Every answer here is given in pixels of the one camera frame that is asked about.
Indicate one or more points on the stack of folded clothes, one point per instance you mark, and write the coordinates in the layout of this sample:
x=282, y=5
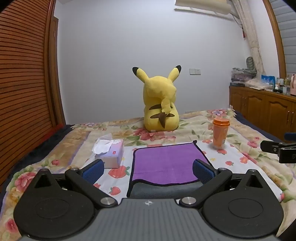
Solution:
x=242, y=75

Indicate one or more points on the folded pink cloth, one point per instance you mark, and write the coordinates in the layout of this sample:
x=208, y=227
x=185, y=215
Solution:
x=257, y=84

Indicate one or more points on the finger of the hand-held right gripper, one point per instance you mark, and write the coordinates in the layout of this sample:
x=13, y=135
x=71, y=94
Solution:
x=271, y=146
x=291, y=136

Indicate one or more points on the louvred wooden wardrobe door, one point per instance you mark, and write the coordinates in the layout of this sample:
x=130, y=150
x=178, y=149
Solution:
x=20, y=81

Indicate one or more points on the wooden cabinet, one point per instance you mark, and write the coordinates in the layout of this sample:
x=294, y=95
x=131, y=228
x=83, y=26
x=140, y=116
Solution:
x=259, y=106

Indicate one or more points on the air conditioner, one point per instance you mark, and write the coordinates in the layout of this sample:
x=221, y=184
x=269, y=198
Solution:
x=203, y=5

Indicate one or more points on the window blind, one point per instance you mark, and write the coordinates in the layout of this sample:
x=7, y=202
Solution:
x=288, y=34

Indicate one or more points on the orange cup with lid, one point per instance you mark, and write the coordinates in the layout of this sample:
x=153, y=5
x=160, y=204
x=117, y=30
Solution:
x=219, y=134

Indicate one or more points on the wooden window frame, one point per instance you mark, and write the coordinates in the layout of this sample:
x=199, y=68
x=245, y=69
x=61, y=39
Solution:
x=276, y=39

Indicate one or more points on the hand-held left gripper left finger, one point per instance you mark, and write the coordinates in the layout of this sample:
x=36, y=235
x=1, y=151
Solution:
x=93, y=171

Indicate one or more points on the purple and grey towel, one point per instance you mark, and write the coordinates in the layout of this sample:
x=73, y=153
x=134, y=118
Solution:
x=166, y=162

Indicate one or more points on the floral bed blanket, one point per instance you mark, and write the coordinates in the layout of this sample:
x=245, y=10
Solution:
x=69, y=143

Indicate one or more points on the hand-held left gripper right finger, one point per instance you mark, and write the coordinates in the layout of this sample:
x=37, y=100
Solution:
x=203, y=172

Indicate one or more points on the tissue box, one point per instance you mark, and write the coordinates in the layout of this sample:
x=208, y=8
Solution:
x=113, y=155

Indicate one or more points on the white wall socket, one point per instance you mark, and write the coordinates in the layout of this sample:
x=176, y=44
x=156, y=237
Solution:
x=195, y=71

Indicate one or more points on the blue packet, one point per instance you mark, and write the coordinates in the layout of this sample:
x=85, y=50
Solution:
x=268, y=80

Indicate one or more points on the yellow plush toy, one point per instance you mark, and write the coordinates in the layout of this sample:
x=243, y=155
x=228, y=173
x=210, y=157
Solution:
x=159, y=97

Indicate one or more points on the pink bottle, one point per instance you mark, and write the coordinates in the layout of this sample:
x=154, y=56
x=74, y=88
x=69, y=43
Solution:
x=293, y=84

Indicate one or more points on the cream curtain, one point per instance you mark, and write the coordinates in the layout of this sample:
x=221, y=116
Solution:
x=251, y=34

